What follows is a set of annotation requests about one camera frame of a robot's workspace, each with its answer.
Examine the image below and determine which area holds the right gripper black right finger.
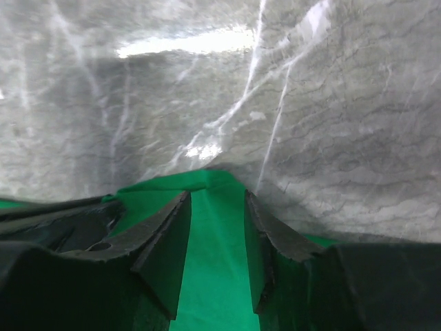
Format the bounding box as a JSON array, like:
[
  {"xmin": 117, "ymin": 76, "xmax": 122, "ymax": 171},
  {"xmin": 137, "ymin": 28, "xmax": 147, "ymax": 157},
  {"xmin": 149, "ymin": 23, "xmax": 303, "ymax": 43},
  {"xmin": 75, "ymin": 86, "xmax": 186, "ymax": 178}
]
[{"xmin": 244, "ymin": 192, "xmax": 440, "ymax": 330}]

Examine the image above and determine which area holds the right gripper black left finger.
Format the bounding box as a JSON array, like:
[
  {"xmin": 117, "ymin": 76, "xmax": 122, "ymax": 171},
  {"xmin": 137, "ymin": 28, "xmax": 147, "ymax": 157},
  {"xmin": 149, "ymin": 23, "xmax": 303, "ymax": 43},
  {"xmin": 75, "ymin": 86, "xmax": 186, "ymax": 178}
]
[{"xmin": 1, "ymin": 192, "xmax": 192, "ymax": 330}]

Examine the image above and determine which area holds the green t shirt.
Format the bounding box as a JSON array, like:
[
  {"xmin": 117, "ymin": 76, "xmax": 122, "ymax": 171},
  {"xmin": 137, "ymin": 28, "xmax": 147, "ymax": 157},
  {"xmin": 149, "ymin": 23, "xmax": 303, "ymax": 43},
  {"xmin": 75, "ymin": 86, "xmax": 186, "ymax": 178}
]
[{"xmin": 0, "ymin": 168, "xmax": 342, "ymax": 331}]

